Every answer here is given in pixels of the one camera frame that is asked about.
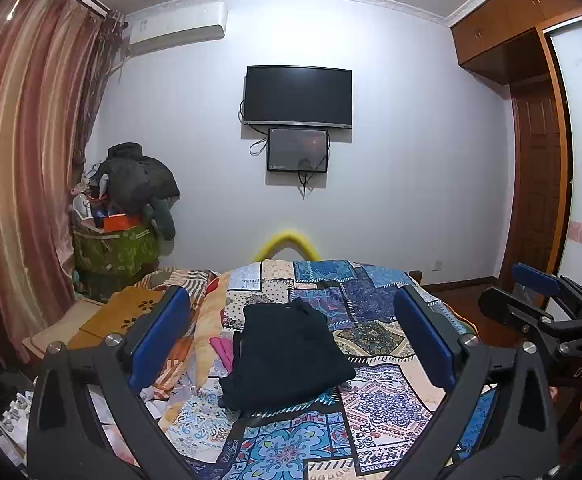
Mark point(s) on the beige bedside cabinet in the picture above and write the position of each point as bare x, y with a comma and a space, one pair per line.
56, 330

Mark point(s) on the grey plush toy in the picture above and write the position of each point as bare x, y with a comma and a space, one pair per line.
163, 217

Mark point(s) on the wooden overhead cabinet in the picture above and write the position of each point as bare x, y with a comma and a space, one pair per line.
501, 25

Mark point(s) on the pile of papers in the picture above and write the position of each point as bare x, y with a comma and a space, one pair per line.
13, 425

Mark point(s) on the green fabric storage bin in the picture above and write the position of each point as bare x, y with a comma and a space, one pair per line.
116, 250

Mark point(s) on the striped cloth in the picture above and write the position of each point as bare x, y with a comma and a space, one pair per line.
181, 279

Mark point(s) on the dark teal pants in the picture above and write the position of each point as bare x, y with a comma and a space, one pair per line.
286, 355

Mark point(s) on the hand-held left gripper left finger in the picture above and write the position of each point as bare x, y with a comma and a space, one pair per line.
163, 332

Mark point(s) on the black wall television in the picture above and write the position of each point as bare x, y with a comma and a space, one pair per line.
298, 95

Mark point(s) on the blue patchwork bedspread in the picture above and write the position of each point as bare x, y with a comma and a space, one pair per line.
371, 400

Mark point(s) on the dark padded jacket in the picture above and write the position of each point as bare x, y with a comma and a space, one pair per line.
136, 175

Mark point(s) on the orange floral quilt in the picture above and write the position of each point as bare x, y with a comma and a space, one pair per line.
211, 320

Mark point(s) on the small black wall monitor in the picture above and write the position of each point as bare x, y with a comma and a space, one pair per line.
296, 150

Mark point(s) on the assorted toys pile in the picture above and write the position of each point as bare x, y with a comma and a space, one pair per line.
88, 200

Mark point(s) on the yellow foam bar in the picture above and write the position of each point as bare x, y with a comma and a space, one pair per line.
288, 237

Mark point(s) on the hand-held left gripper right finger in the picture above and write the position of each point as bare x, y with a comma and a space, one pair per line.
426, 340

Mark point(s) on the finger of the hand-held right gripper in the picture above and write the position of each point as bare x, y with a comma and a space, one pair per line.
536, 277
513, 310

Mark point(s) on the red striped curtain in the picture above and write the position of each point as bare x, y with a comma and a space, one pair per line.
21, 135

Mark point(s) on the wooden lap desk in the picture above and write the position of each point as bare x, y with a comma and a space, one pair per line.
121, 305

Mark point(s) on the white air conditioner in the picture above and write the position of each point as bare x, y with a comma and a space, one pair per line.
176, 30

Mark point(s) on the orange box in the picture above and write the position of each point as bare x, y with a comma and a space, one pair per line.
116, 222

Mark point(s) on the pink cloth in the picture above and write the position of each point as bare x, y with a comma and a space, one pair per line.
221, 352

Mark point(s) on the white wall socket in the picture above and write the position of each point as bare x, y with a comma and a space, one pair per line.
437, 265

